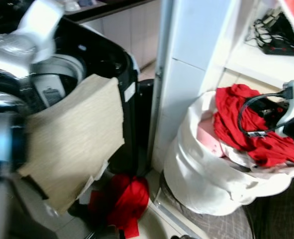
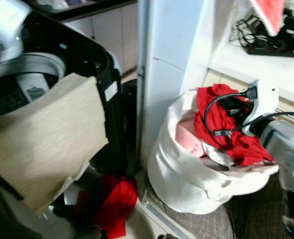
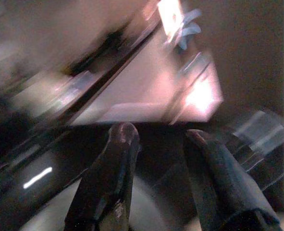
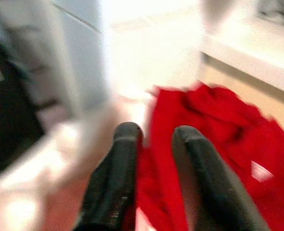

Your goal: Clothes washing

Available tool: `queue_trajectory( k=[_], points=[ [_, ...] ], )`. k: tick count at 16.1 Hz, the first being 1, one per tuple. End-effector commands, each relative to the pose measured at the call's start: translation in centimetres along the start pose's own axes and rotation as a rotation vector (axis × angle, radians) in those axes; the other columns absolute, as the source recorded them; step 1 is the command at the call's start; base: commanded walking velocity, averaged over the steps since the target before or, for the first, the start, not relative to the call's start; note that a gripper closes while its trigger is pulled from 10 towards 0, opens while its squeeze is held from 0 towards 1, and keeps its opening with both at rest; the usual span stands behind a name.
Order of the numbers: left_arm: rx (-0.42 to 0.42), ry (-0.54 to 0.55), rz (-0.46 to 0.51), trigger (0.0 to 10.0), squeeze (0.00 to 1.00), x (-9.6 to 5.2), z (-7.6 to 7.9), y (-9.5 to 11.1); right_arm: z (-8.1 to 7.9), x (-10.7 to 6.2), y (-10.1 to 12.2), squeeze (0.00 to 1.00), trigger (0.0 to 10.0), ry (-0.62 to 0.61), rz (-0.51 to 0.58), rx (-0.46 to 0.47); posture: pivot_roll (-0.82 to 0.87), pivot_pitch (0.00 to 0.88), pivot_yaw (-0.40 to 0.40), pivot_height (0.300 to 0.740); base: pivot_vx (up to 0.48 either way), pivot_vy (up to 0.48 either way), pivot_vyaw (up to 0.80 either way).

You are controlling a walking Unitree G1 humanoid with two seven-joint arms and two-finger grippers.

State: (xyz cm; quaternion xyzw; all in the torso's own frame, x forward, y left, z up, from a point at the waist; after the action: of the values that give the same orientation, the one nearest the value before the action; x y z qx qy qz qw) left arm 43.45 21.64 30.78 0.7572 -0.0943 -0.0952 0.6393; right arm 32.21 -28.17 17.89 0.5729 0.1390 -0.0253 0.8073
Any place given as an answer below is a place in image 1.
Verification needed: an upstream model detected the beige woven cloth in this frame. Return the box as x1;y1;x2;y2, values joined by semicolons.
17;75;125;216

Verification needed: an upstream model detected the black top-load washing machine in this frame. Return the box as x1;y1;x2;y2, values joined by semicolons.
0;15;155;239

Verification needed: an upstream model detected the black looped wrist cable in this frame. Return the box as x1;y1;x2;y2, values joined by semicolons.
237;86;294;138

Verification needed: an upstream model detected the crumpled red cloth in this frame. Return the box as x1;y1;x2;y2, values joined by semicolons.
89;173;150;239

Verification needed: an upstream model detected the grey washer drum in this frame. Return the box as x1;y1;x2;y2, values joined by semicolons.
30;54;87;109

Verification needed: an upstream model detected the white fabric laundry basket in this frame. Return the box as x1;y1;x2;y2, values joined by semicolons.
164;90;294;216

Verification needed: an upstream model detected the pale pink garment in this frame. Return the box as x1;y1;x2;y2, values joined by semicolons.
196;117;225;158

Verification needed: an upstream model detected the large red garment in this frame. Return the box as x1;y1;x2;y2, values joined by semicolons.
213;84;294;168

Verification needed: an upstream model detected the white cabinet with shelf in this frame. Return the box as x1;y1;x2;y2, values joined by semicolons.
151;0;294;172

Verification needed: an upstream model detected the black power strip with cables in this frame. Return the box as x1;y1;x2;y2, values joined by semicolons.
246;9;294;56

